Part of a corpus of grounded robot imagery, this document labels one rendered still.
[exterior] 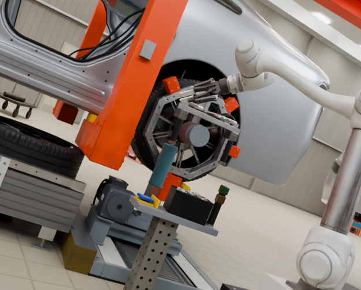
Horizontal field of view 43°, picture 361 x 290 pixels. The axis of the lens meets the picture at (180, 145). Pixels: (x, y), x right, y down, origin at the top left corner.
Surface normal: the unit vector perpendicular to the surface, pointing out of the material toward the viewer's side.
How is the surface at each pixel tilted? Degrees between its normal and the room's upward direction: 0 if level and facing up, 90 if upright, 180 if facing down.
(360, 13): 90
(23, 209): 90
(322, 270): 95
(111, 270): 90
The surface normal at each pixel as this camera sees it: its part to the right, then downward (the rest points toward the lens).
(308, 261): -0.42, -0.06
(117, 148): 0.32, 0.14
